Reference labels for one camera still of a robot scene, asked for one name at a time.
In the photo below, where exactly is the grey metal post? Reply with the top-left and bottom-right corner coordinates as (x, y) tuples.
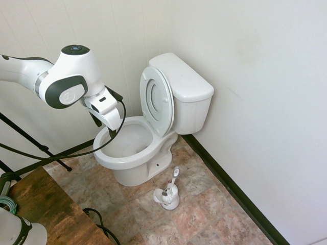
(0, 171), (12, 198)

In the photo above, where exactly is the short black baseboard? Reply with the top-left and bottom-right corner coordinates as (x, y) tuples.
(53, 138), (96, 159)

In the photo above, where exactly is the white toilet seat with lid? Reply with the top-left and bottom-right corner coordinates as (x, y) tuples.
(139, 66), (175, 137)

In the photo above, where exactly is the white toilet tank lid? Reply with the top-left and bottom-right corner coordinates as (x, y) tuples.
(148, 52), (215, 104)

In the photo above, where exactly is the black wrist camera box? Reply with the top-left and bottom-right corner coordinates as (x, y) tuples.
(105, 86), (124, 102)

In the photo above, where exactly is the green coiled cable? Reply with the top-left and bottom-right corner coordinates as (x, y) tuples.
(0, 194), (19, 215)

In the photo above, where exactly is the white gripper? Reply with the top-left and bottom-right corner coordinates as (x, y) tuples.
(83, 87), (122, 139)

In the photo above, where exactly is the white toilet bowl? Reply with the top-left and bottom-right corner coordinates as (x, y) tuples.
(92, 116), (179, 187)

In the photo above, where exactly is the black cable by table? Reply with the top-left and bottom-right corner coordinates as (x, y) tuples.
(82, 207), (121, 245)

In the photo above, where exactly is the long black baseboard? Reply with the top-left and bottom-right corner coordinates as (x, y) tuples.
(181, 133), (292, 245)

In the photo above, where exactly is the dark wooden table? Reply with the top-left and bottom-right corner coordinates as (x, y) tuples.
(7, 165), (113, 245)

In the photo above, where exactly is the white toilet brush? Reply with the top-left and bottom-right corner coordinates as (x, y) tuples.
(161, 166), (180, 205)

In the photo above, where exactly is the black camera tripod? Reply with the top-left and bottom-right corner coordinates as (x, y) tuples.
(0, 111), (73, 182)

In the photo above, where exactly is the white toilet tank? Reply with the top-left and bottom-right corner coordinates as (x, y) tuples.
(173, 86), (214, 135)

